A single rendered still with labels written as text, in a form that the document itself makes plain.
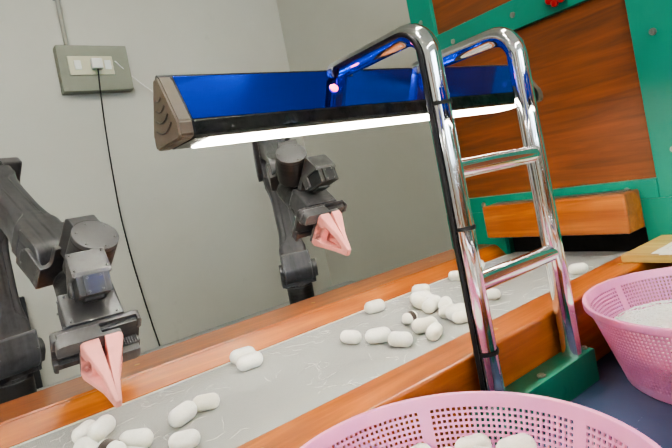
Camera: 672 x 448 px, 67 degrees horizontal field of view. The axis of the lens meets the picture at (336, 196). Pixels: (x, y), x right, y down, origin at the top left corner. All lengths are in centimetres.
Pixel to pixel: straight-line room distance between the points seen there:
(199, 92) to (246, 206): 244
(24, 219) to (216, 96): 40
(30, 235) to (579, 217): 90
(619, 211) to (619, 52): 28
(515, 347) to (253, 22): 287
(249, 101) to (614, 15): 72
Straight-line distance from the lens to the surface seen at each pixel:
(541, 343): 68
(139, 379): 79
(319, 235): 91
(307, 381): 66
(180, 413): 63
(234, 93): 56
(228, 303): 293
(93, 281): 65
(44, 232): 82
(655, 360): 64
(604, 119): 107
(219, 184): 291
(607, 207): 101
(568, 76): 110
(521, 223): 110
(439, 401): 49
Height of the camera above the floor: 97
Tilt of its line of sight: 1 degrees down
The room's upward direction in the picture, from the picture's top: 11 degrees counter-clockwise
